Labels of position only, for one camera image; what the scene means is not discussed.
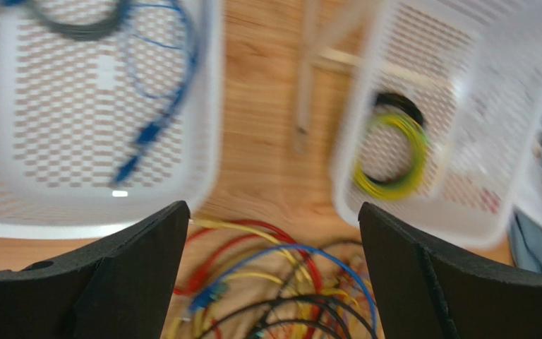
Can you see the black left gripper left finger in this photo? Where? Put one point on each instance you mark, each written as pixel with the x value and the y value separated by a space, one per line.
pixel 119 286

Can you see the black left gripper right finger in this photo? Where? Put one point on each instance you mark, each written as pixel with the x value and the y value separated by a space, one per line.
pixel 426 287

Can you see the folded blue jeans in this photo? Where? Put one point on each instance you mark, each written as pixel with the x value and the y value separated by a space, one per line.
pixel 526 243

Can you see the right white basket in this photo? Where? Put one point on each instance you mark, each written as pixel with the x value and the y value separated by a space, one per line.
pixel 474 69

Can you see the white basket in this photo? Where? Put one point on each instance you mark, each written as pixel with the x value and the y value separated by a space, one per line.
pixel 474 69
pixel 97 135

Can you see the left white basket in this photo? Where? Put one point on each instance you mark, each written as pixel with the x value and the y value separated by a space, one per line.
pixel 97 135

